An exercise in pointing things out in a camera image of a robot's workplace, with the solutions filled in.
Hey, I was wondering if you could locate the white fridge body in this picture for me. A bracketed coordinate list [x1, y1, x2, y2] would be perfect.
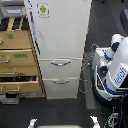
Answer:
[24, 0, 92, 99]

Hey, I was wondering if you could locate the wooden drawer cabinet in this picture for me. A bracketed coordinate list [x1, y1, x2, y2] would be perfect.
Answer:
[0, 17, 45, 97]

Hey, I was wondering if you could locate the coiled cable on floor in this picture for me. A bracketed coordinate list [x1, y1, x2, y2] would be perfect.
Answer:
[78, 43, 100, 94]

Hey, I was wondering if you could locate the grey box atop cabinet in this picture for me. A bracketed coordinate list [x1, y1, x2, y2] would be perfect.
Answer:
[0, 6, 26, 17]

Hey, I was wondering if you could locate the lower fridge drawer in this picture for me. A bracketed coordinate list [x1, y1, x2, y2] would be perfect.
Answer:
[43, 79, 79, 99]

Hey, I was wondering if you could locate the white fridge door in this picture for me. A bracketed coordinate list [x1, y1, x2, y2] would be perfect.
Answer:
[24, 0, 92, 59]

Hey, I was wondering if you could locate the green android sticker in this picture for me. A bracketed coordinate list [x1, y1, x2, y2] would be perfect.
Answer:
[37, 3, 50, 18]

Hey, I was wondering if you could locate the white blue standing robot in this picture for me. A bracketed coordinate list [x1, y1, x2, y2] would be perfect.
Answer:
[92, 34, 128, 128]

